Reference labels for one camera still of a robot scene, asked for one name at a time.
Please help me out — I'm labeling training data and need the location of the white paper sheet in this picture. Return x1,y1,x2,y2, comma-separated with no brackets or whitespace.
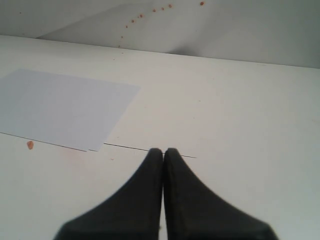
0,69,139,151
0,131,88,153

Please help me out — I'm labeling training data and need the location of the white backdrop sheet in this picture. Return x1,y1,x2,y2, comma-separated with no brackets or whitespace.
0,0,320,68

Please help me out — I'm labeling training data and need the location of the lower white paper sheet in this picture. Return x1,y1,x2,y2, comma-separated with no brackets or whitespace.
0,131,88,153

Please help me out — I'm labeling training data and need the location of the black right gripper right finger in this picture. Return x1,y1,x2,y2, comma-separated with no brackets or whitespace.
163,148,278,240

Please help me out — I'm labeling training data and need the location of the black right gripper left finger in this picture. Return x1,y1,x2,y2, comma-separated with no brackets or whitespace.
55,148,164,240

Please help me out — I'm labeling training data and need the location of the top white paper sheet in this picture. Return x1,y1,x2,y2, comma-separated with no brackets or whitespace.
0,69,139,151

